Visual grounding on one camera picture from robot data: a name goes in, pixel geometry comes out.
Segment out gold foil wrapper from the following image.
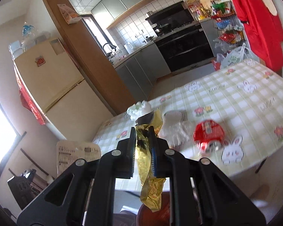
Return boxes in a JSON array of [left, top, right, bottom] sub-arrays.
[[135, 109, 165, 212]]

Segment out crushed red soda can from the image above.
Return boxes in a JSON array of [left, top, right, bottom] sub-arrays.
[[194, 119, 225, 153]]

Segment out white plastic bag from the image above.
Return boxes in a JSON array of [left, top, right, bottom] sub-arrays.
[[126, 101, 152, 121]]

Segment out white foam net roll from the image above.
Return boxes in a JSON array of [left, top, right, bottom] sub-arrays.
[[158, 121, 195, 147]]

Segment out kitchen faucet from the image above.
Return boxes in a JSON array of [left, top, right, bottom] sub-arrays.
[[102, 43, 118, 57]]

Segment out cream refrigerator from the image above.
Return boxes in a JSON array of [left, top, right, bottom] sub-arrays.
[[14, 38, 112, 141]]

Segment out red fabric banner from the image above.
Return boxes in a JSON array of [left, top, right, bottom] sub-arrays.
[[14, 66, 45, 125]]

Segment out grey lower cabinets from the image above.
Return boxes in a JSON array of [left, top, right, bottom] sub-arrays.
[[114, 42, 171, 102]]

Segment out white electric kettle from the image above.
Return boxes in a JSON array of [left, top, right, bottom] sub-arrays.
[[124, 43, 135, 54]]

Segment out white green shopping bag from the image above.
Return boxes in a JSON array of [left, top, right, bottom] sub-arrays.
[[221, 43, 248, 68]]

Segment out black oven range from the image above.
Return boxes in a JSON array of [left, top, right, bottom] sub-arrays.
[[146, 1, 214, 73]]

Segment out red hanging apron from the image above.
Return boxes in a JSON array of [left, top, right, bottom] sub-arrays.
[[232, 0, 283, 73]]

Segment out wire storage rack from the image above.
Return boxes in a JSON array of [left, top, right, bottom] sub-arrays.
[[211, 0, 245, 53]]

